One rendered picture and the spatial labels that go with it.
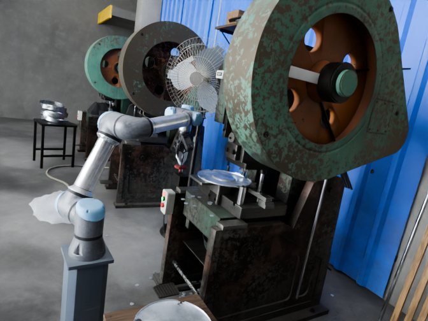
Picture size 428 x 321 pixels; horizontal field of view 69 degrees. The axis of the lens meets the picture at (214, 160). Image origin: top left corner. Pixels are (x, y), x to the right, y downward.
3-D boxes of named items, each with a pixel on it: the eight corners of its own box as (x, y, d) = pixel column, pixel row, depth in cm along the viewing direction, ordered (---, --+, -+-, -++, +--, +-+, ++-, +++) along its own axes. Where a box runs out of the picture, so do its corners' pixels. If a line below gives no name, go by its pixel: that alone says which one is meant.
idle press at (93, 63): (79, 165, 413) (89, 27, 376) (67, 148, 492) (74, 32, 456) (181, 165, 498) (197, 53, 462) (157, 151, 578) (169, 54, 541)
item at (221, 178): (188, 170, 171) (188, 169, 171) (232, 171, 186) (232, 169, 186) (213, 188, 147) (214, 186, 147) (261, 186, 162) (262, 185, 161)
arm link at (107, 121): (64, 223, 130) (122, 109, 139) (46, 211, 139) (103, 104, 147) (86, 228, 140) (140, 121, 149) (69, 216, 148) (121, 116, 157)
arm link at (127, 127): (130, 121, 130) (204, 107, 167) (114, 116, 137) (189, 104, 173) (131, 147, 134) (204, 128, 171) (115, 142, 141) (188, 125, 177)
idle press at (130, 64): (107, 218, 273) (127, 6, 236) (92, 182, 356) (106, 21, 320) (249, 211, 347) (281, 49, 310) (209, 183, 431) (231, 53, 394)
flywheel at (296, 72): (378, 176, 143) (255, 172, 106) (341, 164, 160) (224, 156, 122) (427, 10, 128) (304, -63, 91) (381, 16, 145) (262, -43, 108)
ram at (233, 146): (235, 162, 158) (245, 104, 151) (220, 155, 170) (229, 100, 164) (261, 163, 167) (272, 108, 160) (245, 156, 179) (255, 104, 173)
